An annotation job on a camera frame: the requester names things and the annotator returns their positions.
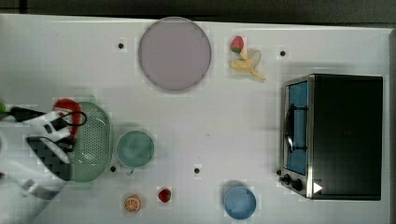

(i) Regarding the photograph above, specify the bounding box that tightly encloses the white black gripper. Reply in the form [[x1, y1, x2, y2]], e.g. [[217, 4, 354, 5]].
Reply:
[[9, 106, 75, 152]]

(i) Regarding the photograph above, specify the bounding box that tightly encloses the red plush ketchup bottle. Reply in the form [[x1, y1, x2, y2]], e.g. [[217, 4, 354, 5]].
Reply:
[[52, 98, 81, 138]]

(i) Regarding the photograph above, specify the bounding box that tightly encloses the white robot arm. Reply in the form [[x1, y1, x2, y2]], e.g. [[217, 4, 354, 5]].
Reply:
[[1, 107, 71, 224]]

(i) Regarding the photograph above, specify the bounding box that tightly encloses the green perforated strainer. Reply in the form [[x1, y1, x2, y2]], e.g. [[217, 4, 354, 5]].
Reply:
[[69, 102, 113, 183]]

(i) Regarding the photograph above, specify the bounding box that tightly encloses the green cylinder object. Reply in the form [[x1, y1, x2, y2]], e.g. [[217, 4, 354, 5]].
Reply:
[[0, 103, 6, 113]]

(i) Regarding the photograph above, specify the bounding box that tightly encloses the green mug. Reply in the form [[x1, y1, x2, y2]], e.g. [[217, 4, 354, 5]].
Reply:
[[116, 130, 155, 175]]

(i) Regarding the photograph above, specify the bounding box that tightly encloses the orange slice toy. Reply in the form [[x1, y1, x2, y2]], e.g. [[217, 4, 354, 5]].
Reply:
[[123, 194, 141, 213]]

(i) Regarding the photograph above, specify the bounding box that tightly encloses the small red strawberry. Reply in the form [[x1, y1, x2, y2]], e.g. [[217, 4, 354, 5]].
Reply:
[[158, 189, 171, 203]]

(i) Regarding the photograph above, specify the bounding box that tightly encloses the lilac round plate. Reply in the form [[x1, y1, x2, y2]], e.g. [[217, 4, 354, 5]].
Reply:
[[138, 17, 212, 91]]

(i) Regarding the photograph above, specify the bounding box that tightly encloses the blue bowl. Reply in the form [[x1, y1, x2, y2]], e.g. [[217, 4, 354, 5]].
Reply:
[[223, 187, 257, 220]]

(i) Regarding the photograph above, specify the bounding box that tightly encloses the large red strawberry toy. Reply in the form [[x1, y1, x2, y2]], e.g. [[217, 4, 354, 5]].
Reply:
[[231, 36, 244, 53]]

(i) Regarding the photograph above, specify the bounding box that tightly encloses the black toaster oven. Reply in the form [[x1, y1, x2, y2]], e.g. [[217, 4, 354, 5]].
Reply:
[[276, 74, 383, 201]]

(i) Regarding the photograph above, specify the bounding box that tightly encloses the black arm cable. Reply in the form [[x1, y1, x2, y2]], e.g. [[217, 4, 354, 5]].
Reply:
[[59, 110, 88, 128]]

